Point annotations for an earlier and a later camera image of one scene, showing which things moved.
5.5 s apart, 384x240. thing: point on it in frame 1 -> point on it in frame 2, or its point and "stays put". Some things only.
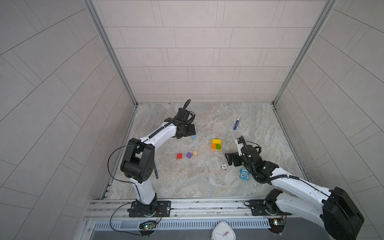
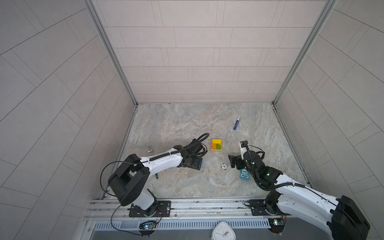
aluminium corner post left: (90, 5) stays put
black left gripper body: (186, 130) -> (194, 162)
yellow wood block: (217, 141) stays put
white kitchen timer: (222, 231) stays put
